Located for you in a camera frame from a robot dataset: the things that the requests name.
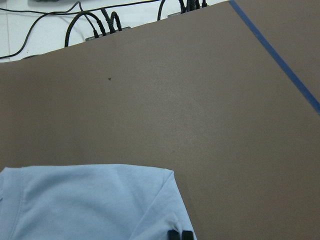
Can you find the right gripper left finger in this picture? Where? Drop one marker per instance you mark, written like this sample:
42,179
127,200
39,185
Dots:
173,235

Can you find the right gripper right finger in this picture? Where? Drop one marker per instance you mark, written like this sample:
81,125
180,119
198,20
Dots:
187,235

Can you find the light blue t-shirt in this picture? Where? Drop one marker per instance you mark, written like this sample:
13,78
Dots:
91,202

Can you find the orange black usb hub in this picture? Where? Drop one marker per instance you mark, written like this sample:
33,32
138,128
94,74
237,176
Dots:
107,34

